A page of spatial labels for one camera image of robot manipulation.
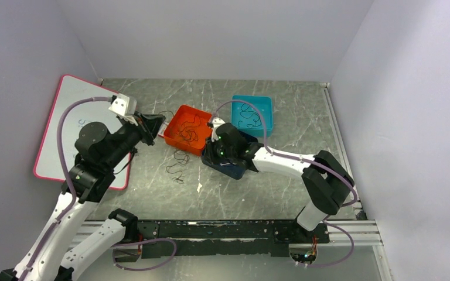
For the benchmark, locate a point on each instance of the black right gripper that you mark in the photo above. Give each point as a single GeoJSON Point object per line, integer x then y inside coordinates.
{"type": "Point", "coordinates": [216, 140]}

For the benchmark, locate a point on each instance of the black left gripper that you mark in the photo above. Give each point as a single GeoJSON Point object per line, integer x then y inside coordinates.
{"type": "Point", "coordinates": [152, 122]}

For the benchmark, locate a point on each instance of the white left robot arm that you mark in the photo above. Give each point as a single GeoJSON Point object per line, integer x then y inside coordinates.
{"type": "Point", "coordinates": [99, 152]}

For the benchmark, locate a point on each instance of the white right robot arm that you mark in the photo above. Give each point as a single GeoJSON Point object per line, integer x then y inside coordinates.
{"type": "Point", "coordinates": [327, 183]}

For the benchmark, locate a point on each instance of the red and white small box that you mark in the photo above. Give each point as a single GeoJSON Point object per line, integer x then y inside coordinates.
{"type": "Point", "coordinates": [163, 128]}

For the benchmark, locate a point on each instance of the dark blue plastic bin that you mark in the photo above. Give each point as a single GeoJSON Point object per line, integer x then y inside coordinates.
{"type": "Point", "coordinates": [225, 166]}

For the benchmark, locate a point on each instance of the teal plastic bin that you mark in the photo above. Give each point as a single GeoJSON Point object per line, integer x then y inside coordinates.
{"type": "Point", "coordinates": [252, 117]}

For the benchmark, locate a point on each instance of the orange plastic bin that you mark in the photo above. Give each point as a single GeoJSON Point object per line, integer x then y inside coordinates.
{"type": "Point", "coordinates": [188, 130]}

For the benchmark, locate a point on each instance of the pink-framed whiteboard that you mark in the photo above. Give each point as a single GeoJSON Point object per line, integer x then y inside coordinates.
{"type": "Point", "coordinates": [71, 89]}

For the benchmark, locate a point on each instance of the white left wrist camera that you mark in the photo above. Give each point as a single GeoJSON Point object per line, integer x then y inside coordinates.
{"type": "Point", "coordinates": [124, 107]}

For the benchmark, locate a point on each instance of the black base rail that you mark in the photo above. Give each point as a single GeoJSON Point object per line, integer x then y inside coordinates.
{"type": "Point", "coordinates": [222, 237]}

